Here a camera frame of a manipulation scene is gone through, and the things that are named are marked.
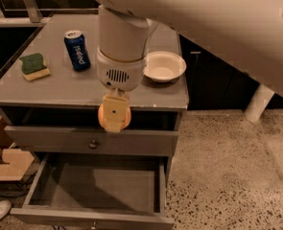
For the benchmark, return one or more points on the dark lower cabinet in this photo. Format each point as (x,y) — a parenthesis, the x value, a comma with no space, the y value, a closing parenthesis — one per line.
(212,83)

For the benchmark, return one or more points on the green yellow sponge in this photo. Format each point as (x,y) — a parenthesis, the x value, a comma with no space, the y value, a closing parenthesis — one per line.
(34,67)

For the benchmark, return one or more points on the closed top drawer front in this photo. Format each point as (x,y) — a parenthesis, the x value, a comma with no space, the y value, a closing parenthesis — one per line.
(94,141)

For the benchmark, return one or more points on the metal window frame rail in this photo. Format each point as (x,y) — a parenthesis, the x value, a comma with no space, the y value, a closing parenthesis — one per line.
(36,13)

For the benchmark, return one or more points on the grey drawer cabinet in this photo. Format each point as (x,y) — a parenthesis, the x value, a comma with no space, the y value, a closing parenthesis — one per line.
(68,98)

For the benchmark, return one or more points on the orange fruit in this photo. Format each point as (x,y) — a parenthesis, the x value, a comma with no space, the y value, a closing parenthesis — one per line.
(100,115)

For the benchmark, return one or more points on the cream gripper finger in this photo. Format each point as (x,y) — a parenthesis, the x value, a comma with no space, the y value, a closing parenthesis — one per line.
(116,101)

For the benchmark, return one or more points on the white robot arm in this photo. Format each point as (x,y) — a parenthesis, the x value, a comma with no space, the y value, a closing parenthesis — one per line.
(247,34)

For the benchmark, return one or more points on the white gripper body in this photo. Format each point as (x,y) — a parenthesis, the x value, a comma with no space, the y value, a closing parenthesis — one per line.
(120,72)

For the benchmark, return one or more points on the blue pepsi can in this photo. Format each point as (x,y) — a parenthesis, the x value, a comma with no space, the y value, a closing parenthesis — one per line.
(74,41)

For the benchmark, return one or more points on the white paper bowl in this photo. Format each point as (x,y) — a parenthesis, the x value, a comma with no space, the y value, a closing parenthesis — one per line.
(164,66)

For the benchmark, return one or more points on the open grey middle drawer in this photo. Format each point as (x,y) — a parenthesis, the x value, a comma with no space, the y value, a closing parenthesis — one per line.
(98,192)

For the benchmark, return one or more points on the light wooden board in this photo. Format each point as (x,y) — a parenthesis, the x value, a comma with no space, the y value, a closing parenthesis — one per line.
(13,162)

